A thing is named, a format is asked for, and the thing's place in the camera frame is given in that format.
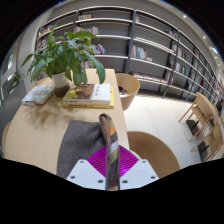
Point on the small background potted plant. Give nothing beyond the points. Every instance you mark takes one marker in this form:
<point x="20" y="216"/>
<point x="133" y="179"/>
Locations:
<point x="16" y="79"/>

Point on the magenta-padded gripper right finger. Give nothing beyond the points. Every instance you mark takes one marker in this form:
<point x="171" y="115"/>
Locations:
<point x="140" y="172"/>

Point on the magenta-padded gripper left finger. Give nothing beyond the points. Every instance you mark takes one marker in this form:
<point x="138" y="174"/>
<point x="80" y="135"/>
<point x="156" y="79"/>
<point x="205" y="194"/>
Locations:
<point x="83" y="173"/>

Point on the slatted wooden chair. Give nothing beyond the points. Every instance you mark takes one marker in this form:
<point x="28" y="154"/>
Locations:
<point x="211" y="140"/>
<point x="196" y="115"/>

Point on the zigzag striped towel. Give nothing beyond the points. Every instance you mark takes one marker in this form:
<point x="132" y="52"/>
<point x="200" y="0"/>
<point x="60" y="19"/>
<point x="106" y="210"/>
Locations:
<point x="80" y="143"/>

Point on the white book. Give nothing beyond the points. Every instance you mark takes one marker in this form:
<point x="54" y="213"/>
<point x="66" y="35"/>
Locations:
<point x="38" y="94"/>

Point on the ceiling lights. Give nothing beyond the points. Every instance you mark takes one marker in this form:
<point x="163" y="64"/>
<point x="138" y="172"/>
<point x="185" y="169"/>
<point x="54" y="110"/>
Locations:
<point x="213" y="50"/>

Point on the green plant in white pot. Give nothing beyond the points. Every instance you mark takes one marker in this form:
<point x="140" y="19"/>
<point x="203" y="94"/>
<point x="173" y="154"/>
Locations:
<point x="63" y="56"/>

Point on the grey bookshelf unit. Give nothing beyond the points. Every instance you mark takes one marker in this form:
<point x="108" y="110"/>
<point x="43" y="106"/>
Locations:
<point x="150" y="46"/>

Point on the rounded wooden chair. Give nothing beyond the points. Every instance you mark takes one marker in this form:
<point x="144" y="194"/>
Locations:
<point x="40" y="82"/>
<point x="128" y="86"/>
<point x="153" y="151"/>
<point x="6" y="136"/>

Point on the yellow book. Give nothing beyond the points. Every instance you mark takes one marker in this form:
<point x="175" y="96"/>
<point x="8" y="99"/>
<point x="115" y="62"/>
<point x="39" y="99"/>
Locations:
<point x="112" y="98"/>

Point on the person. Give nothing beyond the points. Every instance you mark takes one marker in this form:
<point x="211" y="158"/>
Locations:
<point x="220" y="107"/>

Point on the long wooden table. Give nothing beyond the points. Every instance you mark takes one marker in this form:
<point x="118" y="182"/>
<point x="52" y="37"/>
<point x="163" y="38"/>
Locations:
<point x="213" y="110"/>

